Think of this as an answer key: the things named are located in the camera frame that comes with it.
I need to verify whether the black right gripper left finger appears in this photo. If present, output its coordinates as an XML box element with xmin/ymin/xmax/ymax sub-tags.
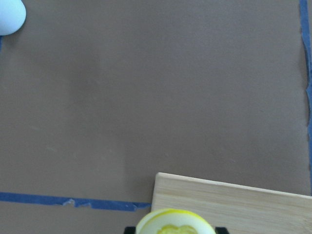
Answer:
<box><xmin>124</xmin><ymin>226</ymin><xmax>136</xmax><ymax>234</ymax></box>

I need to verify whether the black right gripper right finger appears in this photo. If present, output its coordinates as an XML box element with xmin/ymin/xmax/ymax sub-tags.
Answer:
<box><xmin>215</xmin><ymin>227</ymin><xmax>229</xmax><ymax>234</ymax></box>

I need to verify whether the yellow lemon half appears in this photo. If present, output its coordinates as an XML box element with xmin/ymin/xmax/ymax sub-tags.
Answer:
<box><xmin>136</xmin><ymin>208</ymin><xmax>215</xmax><ymax>234</ymax></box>

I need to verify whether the light blue plastic cup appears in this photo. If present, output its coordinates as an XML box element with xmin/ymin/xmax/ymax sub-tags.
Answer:
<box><xmin>0</xmin><ymin>0</ymin><xmax>26</xmax><ymax>36</ymax></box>

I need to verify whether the bamboo cutting board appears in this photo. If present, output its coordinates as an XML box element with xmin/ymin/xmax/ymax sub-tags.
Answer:
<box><xmin>152</xmin><ymin>173</ymin><xmax>312</xmax><ymax>234</ymax></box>

